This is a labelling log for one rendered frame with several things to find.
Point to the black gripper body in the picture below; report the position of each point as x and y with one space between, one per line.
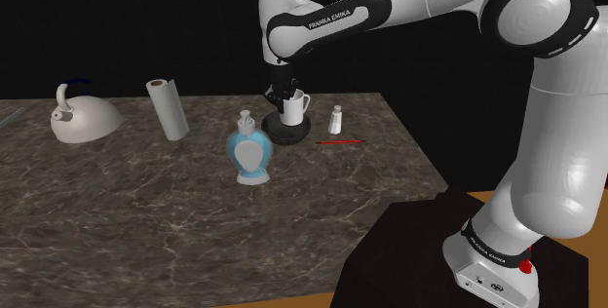
281 83

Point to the white mug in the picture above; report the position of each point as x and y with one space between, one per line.
291 111

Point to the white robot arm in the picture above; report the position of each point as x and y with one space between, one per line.
560 121

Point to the black bowl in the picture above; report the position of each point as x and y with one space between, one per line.
285 134

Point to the white salt shaker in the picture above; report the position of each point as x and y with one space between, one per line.
335 120

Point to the blue and white soap dispenser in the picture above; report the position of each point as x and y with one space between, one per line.
249 152

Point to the red pen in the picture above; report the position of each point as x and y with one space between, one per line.
339 141

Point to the white paper towel roll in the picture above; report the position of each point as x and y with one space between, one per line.
167 107

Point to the white kettle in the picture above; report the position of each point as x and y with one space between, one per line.
83 117

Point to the dark robot stand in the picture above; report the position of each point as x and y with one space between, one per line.
408 250

